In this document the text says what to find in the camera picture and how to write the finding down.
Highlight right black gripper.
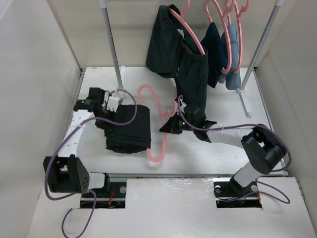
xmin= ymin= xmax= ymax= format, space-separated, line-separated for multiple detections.
xmin=160 ymin=111 xmax=196 ymax=134

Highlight pink hanger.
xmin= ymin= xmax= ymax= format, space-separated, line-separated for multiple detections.
xmin=205 ymin=0 xmax=251 ymax=74
xmin=169 ymin=0 xmax=206 ymax=55
xmin=137 ymin=84 xmax=178 ymax=163

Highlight black trousers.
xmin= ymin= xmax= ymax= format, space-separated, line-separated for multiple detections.
xmin=95 ymin=105 xmax=151 ymax=154
xmin=146 ymin=4 xmax=209 ymax=117

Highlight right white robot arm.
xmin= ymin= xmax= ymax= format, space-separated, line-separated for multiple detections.
xmin=160 ymin=105 xmax=290 ymax=201

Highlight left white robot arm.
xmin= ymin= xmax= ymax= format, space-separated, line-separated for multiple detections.
xmin=43 ymin=88 xmax=111 ymax=200

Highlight black trousers on hanger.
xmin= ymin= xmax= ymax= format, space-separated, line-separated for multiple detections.
xmin=146 ymin=4 xmax=209 ymax=117

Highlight light blue jeans on hanger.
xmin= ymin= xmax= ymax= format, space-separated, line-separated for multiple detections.
xmin=217 ymin=24 xmax=241 ymax=91

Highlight navy trousers on hanger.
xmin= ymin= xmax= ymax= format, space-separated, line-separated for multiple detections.
xmin=201 ymin=22 xmax=227 ymax=88

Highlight left white rack foot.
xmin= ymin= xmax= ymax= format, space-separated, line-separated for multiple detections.
xmin=118 ymin=65 xmax=126 ymax=98

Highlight white rack foot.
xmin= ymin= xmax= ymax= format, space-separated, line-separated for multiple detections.
xmin=118 ymin=65 xmax=126 ymax=98
xmin=236 ymin=89 xmax=252 ymax=118

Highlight right white rack foot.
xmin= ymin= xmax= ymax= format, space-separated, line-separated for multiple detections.
xmin=236 ymin=89 xmax=252 ymax=118

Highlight right rack pole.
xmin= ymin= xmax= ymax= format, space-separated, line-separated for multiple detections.
xmin=239 ymin=0 xmax=284 ymax=92

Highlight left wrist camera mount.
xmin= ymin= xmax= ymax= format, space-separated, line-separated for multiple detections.
xmin=106 ymin=91 xmax=123 ymax=112

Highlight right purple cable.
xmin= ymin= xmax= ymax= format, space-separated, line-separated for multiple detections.
xmin=174 ymin=94 xmax=292 ymax=204

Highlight purple cable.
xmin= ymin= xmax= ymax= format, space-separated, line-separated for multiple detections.
xmin=44 ymin=89 xmax=138 ymax=238
xmin=174 ymin=94 xmax=292 ymax=204

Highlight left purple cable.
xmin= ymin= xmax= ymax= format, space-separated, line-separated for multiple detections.
xmin=44 ymin=89 xmax=138 ymax=238

